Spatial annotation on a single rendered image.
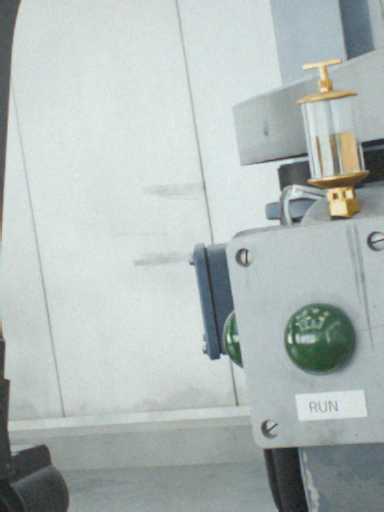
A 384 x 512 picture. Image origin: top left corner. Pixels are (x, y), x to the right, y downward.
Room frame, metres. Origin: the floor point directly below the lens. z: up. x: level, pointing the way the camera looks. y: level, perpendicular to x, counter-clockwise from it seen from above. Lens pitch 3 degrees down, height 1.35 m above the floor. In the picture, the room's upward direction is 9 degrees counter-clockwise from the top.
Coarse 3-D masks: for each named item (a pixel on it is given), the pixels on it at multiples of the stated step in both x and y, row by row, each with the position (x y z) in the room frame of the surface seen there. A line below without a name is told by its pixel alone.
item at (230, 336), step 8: (232, 312) 0.57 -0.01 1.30; (232, 320) 0.56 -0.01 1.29; (224, 328) 0.56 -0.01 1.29; (232, 328) 0.56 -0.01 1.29; (224, 336) 0.56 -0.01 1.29; (232, 336) 0.56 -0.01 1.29; (224, 344) 0.56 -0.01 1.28; (232, 344) 0.56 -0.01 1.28; (232, 352) 0.56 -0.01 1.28; (240, 352) 0.56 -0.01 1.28; (232, 360) 0.56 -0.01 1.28; (240, 360) 0.56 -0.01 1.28
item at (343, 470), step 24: (360, 192) 0.63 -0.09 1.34; (312, 216) 0.62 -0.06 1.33; (360, 216) 0.60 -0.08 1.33; (312, 456) 0.58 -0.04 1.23; (336, 456) 0.58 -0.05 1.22; (360, 456) 0.57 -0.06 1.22; (312, 480) 0.59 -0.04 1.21; (336, 480) 0.58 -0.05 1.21; (360, 480) 0.58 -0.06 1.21; (312, 504) 0.59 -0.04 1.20; (336, 504) 0.58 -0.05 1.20; (360, 504) 0.58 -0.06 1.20
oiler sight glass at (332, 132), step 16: (352, 96) 0.60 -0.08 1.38; (304, 112) 0.61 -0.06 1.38; (320, 112) 0.60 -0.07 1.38; (336, 112) 0.60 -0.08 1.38; (352, 112) 0.60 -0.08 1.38; (320, 128) 0.60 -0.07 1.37; (336, 128) 0.60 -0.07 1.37; (352, 128) 0.60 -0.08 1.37; (320, 144) 0.60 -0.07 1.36; (336, 144) 0.60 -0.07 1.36; (352, 144) 0.60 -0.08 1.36; (320, 160) 0.60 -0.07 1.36; (336, 160) 0.60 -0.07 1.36; (352, 160) 0.60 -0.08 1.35; (320, 176) 0.60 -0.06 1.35
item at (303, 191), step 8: (288, 192) 0.70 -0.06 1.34; (296, 192) 0.69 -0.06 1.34; (304, 192) 0.69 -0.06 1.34; (312, 192) 0.68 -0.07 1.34; (320, 192) 0.68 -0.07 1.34; (280, 200) 0.71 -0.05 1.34; (288, 200) 0.71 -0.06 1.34; (280, 208) 0.72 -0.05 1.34; (288, 208) 0.72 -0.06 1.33; (288, 216) 0.72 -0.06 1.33; (288, 224) 0.73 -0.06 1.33
